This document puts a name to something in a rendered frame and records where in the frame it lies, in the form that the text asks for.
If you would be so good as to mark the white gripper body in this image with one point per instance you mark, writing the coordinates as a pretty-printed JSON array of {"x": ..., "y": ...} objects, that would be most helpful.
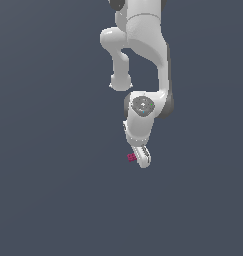
[{"x": 142, "y": 156}]

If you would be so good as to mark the small magenta cube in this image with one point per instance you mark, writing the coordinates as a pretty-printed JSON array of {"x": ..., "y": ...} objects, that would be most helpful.
[{"x": 131, "y": 157}]

